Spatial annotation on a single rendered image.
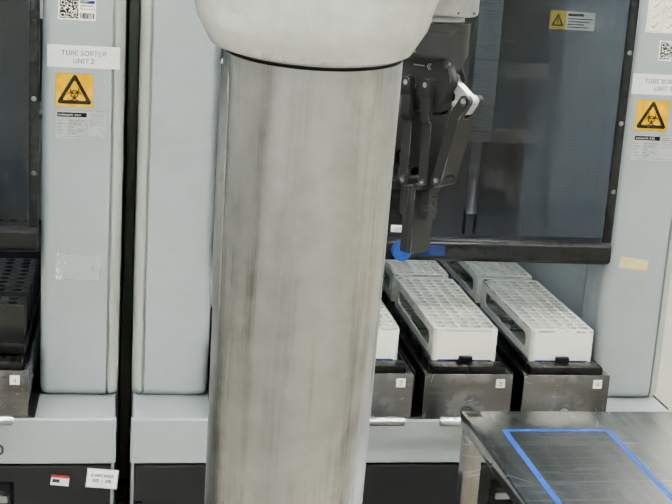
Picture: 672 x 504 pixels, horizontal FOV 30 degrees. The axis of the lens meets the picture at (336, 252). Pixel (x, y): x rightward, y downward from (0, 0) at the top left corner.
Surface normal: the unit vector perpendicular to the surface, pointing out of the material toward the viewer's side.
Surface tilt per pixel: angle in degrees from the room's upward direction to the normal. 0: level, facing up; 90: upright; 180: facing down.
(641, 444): 0
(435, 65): 90
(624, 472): 0
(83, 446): 90
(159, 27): 90
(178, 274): 90
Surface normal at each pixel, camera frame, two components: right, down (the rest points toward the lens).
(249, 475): -0.39, 0.29
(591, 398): 0.15, 0.25
